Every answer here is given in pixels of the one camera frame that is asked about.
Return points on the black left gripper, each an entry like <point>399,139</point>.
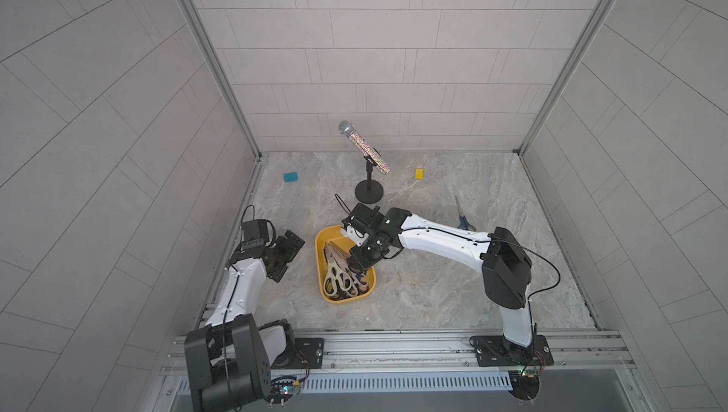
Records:
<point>288,249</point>

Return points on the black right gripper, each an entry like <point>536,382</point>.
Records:
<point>367,253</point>

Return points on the cream handled scissors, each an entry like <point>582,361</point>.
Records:
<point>336,277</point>

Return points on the yellow storage box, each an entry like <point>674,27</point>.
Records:
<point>332,235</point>

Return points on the blue handled scissors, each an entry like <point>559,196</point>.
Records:
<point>464,223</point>

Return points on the black handled scissors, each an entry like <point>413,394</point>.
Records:
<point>351,291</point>

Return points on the large black scissors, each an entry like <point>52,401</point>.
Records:
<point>338,295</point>

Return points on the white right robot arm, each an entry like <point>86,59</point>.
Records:
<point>502,263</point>

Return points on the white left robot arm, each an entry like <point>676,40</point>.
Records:
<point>229,360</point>

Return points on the black microphone stand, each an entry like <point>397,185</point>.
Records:
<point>369,191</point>

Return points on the teal block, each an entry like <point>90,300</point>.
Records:
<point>291,177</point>

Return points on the glitter microphone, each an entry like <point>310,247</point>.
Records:
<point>347,129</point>

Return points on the white vent grille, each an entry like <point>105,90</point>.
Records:
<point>399,382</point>

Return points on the left circuit board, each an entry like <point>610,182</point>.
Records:
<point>283,389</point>

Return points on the circuit board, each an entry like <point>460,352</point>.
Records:
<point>283,389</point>
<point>524,387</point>

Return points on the right circuit board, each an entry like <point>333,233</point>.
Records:
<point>524,387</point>

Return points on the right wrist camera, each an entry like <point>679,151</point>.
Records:
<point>362,221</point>

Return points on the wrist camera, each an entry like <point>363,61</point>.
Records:
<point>255,232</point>
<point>362,221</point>

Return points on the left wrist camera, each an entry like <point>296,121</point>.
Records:
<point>255,232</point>

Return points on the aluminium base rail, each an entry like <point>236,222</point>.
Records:
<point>350,351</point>

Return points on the aluminium corner post left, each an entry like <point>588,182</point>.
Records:
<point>208,53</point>

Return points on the aluminium corner post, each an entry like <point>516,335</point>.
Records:
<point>595,21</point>
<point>208,53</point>

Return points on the aluminium corner post right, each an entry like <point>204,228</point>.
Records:
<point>595,21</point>

